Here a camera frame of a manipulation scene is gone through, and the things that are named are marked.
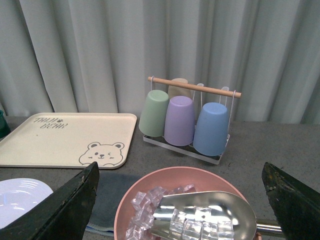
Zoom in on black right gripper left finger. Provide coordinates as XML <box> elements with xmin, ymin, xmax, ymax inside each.
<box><xmin>0</xmin><ymin>162</ymin><xmax>100</xmax><ymax>240</ymax></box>

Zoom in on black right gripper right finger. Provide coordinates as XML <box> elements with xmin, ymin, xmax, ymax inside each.
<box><xmin>261</xmin><ymin>162</ymin><xmax>320</xmax><ymax>240</ymax></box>

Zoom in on white ridged plate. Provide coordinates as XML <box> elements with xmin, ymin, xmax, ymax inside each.
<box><xmin>0</xmin><ymin>178</ymin><xmax>53</xmax><ymax>229</ymax></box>

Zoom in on blue grey cloth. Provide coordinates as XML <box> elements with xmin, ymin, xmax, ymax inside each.
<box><xmin>85</xmin><ymin>171</ymin><xmax>141</xmax><ymax>237</ymax></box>

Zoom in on cream bear tray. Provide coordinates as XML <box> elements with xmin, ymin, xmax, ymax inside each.
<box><xmin>0</xmin><ymin>113</ymin><xmax>137</xmax><ymax>169</ymax></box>

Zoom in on pink bowl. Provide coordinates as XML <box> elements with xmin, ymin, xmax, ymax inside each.
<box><xmin>114</xmin><ymin>166</ymin><xmax>245</xmax><ymax>240</ymax></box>

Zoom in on metal ice scoop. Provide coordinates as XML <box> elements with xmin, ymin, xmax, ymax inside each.
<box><xmin>150</xmin><ymin>191</ymin><xmax>285</xmax><ymax>240</ymax></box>

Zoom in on dark green cup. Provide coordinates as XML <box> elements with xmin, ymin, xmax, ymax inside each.
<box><xmin>0</xmin><ymin>110</ymin><xmax>11</xmax><ymax>138</ymax></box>

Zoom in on blue cup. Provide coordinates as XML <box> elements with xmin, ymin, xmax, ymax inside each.
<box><xmin>193</xmin><ymin>102</ymin><xmax>229</xmax><ymax>157</ymax></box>

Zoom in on purple cup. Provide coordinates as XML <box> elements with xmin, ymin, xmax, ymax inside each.
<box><xmin>164</xmin><ymin>95</ymin><xmax>195</xmax><ymax>147</ymax></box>

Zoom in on beige cup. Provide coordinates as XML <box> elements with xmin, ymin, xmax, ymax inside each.
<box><xmin>167</xmin><ymin>78</ymin><xmax>192</xmax><ymax>99</ymax></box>

